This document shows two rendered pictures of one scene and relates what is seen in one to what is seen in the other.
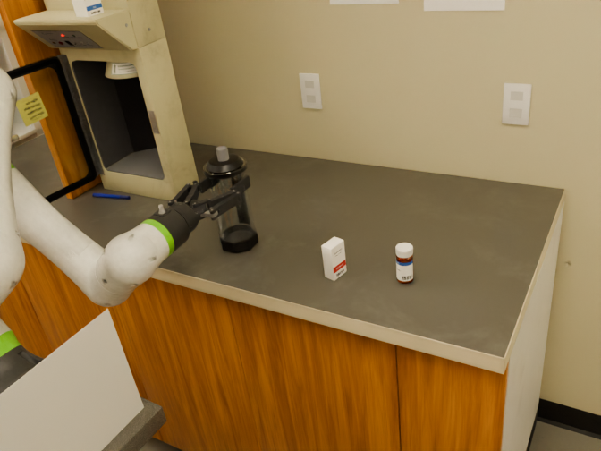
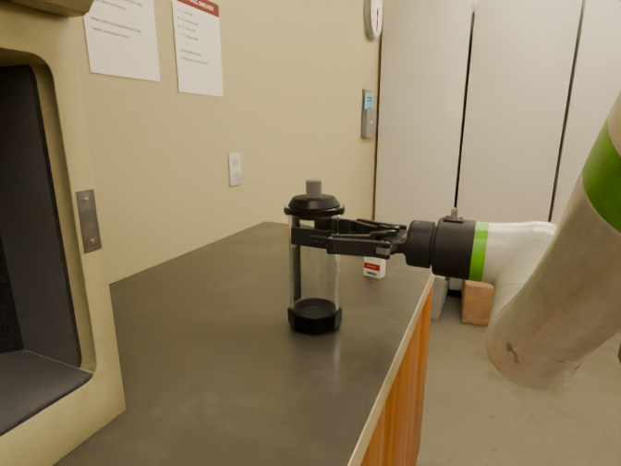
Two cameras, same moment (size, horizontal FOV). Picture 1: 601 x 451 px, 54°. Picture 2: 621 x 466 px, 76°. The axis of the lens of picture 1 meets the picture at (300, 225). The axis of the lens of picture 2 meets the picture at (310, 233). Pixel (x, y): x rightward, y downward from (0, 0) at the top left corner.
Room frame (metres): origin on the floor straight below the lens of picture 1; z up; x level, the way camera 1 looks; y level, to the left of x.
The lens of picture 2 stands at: (1.44, 0.85, 1.30)
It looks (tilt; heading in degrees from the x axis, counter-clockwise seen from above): 15 degrees down; 261
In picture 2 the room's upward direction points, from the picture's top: straight up
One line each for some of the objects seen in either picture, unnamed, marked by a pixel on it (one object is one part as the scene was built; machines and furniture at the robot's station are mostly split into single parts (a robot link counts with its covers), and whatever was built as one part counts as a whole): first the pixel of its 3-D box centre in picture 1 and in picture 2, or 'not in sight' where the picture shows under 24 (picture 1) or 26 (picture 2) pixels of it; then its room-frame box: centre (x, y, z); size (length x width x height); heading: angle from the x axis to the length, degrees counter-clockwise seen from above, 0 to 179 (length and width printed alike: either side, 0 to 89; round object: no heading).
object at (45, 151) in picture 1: (35, 138); not in sight; (1.65, 0.73, 1.19); 0.30 x 0.01 x 0.40; 140
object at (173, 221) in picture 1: (165, 228); (452, 245); (1.13, 0.29, 1.12); 0.09 x 0.06 x 0.12; 57
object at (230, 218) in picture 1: (232, 202); (314, 262); (1.33, 0.16, 1.06); 0.11 x 0.11 x 0.21
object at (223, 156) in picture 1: (224, 160); (313, 198); (1.33, 0.16, 1.18); 0.09 x 0.09 x 0.07
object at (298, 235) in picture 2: (208, 181); (310, 238); (1.34, 0.21, 1.12); 0.07 x 0.01 x 0.03; 147
